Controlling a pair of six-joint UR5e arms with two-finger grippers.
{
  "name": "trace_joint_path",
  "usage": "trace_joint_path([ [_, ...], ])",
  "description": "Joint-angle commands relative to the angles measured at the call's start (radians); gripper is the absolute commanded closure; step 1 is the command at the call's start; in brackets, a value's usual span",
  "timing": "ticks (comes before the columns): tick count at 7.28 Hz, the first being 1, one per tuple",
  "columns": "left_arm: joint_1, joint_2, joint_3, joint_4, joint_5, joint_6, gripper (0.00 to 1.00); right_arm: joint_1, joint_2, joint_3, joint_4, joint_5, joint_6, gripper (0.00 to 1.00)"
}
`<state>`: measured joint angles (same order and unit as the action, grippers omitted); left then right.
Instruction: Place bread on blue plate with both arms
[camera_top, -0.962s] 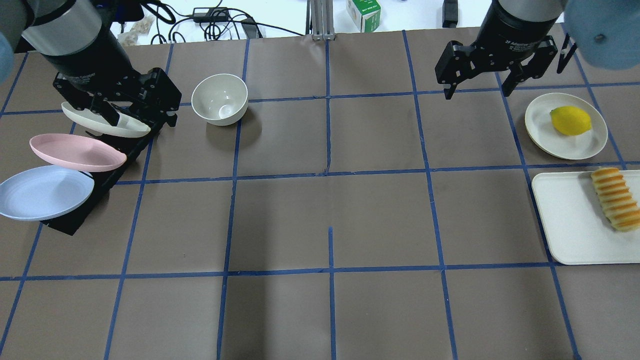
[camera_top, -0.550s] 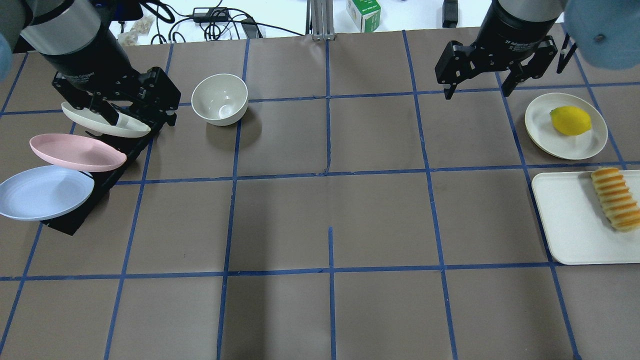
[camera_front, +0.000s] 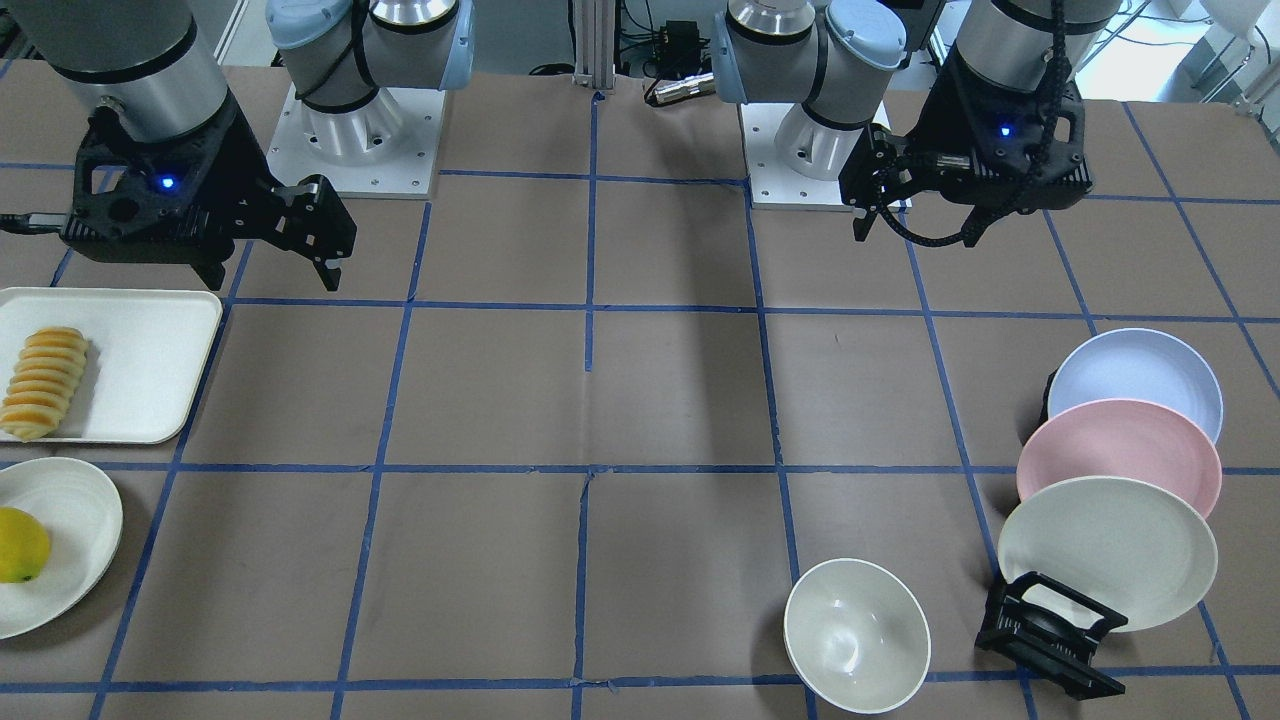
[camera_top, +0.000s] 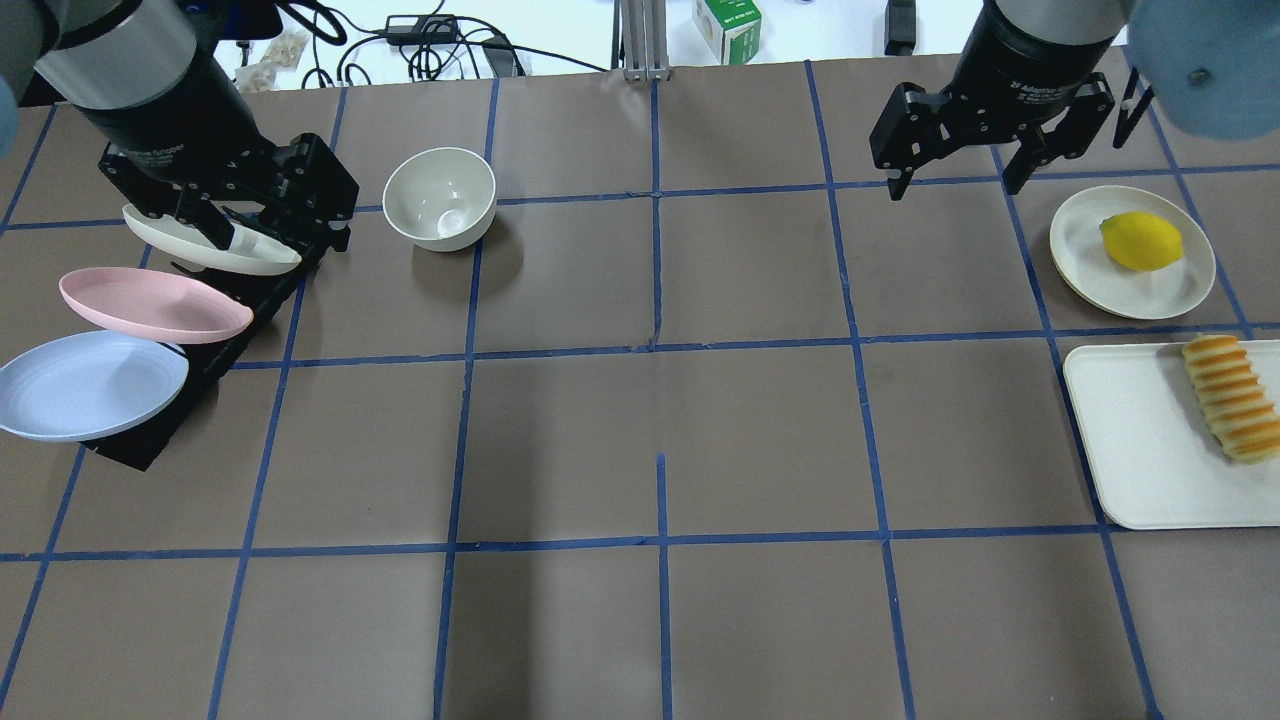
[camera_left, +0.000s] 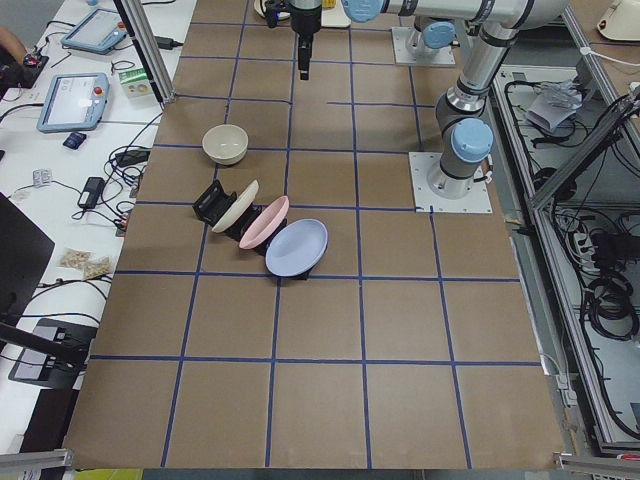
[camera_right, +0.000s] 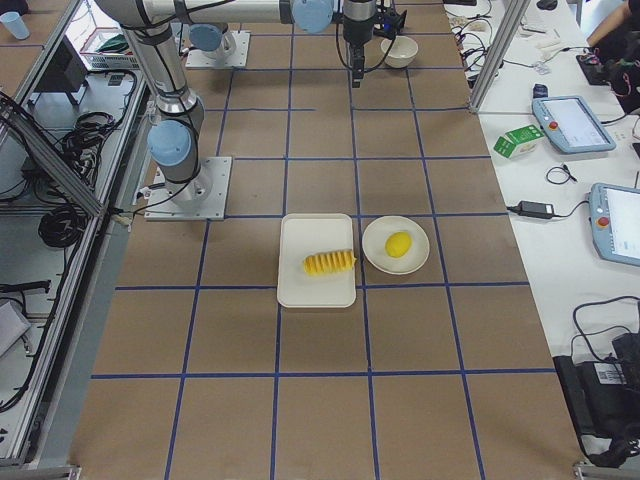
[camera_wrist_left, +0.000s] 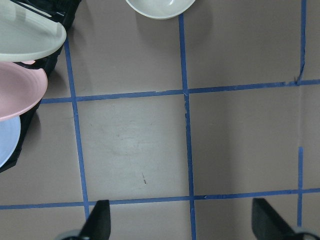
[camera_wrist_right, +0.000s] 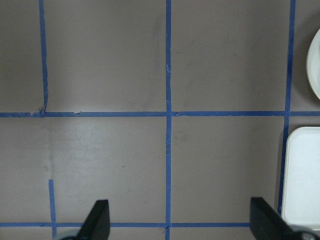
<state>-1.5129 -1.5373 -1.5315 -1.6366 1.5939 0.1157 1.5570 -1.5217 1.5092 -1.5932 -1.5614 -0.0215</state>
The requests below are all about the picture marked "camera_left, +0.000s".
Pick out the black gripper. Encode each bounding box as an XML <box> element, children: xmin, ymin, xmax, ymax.
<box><xmin>264</xmin><ymin>0</ymin><xmax>321</xmax><ymax>81</ymax></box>

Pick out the blue plate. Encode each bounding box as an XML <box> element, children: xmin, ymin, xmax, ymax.
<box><xmin>265</xmin><ymin>219</ymin><xmax>328</xmax><ymax>279</ymax></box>

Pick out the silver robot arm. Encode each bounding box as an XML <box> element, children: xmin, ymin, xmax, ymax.
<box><xmin>414</xmin><ymin>16</ymin><xmax>456</xmax><ymax>66</ymax></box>
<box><xmin>342</xmin><ymin>0</ymin><xmax>568</xmax><ymax>200</ymax></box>

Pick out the cream plate in rack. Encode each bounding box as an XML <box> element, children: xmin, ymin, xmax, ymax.
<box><xmin>212</xmin><ymin>179</ymin><xmax>259</xmax><ymax>233</ymax></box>

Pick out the pink plate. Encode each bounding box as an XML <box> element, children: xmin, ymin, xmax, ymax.
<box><xmin>239</xmin><ymin>195</ymin><xmax>290</xmax><ymax>250</ymax></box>

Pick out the cream bowl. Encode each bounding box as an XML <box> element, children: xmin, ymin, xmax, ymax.
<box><xmin>202</xmin><ymin>124</ymin><xmax>249</xmax><ymax>166</ymax></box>

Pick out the green white carton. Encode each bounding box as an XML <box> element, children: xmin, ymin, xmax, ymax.
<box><xmin>118</xmin><ymin>68</ymin><xmax>152</xmax><ymax>98</ymax></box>

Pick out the black dish rack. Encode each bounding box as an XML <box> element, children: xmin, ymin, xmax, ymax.
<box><xmin>192</xmin><ymin>180</ymin><xmax>291</xmax><ymax>259</ymax></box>

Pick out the far blue teach pendant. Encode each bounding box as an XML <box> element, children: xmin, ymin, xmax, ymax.
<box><xmin>60</xmin><ymin>8</ymin><xmax>127</xmax><ymax>54</ymax></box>

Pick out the blue teach pendant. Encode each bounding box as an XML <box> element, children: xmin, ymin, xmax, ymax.
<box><xmin>37</xmin><ymin>73</ymin><xmax>110</xmax><ymax>133</ymax></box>
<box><xmin>60</xmin><ymin>8</ymin><xmax>127</xmax><ymax>54</ymax></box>

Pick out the near blue teach pendant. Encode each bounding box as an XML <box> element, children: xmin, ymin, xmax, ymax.
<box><xmin>37</xmin><ymin>73</ymin><xmax>110</xmax><ymax>133</ymax></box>

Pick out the black power adapter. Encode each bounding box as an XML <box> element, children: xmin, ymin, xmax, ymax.
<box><xmin>77</xmin><ymin>177</ymin><xmax>106</xmax><ymax>210</ymax></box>

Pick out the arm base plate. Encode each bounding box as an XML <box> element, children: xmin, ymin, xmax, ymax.
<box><xmin>391</xmin><ymin>27</ymin><xmax>456</xmax><ymax>67</ymax></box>
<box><xmin>409</xmin><ymin>152</ymin><xmax>493</xmax><ymax>215</ymax></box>

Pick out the aluminium frame post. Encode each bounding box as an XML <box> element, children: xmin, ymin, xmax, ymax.
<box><xmin>114</xmin><ymin>0</ymin><xmax>176</xmax><ymax>105</ymax></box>

